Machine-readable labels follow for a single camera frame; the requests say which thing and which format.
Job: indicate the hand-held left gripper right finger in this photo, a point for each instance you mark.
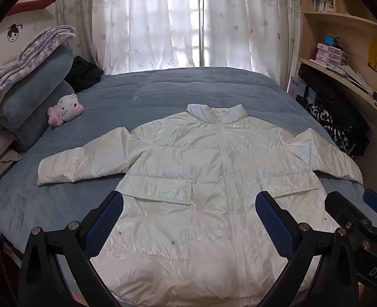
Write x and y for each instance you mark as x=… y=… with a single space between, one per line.
x=271 y=224

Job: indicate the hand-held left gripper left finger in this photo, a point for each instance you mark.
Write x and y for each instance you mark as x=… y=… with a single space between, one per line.
x=103 y=227

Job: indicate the white puffer jacket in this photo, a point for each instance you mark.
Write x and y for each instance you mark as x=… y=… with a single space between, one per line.
x=207 y=179

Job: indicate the black white patterned cloth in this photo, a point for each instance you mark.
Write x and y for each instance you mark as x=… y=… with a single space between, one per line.
x=338 y=118

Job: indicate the stack of papers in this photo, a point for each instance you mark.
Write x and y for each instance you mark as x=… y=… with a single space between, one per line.
x=354 y=76

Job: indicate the pink white cat plush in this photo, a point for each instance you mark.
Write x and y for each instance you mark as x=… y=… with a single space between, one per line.
x=67 y=107

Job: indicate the white blue box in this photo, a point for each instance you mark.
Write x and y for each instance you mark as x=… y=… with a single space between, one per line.
x=297 y=89

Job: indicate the folded blue fleece blanket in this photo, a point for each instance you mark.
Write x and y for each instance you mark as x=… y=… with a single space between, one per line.
x=44 y=115

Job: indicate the blue bed blanket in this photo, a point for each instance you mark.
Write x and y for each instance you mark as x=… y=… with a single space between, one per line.
x=163 y=89

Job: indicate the purple drawer organizer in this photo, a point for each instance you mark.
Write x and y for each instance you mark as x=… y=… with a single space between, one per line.
x=330 y=54

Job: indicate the black knitted cloth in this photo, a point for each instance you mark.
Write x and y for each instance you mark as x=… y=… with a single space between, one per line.
x=83 y=73

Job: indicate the blue-grey stacked pillows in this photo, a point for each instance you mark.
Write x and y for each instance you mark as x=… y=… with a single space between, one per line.
x=38 y=83

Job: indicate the teal box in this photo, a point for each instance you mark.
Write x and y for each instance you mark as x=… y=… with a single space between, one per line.
x=331 y=40

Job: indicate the wooden bookshelf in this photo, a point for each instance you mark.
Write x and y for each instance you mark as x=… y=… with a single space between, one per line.
x=351 y=28

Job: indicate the purple floral blanket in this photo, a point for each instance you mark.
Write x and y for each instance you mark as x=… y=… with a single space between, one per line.
x=31 y=51

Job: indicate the row of books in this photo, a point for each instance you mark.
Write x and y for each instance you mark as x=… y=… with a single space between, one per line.
x=323 y=3

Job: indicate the face wall sticker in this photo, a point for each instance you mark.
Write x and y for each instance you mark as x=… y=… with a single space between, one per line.
x=13 y=32

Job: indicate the red wall shelf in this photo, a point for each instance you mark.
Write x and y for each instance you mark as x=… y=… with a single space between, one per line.
x=28 y=6

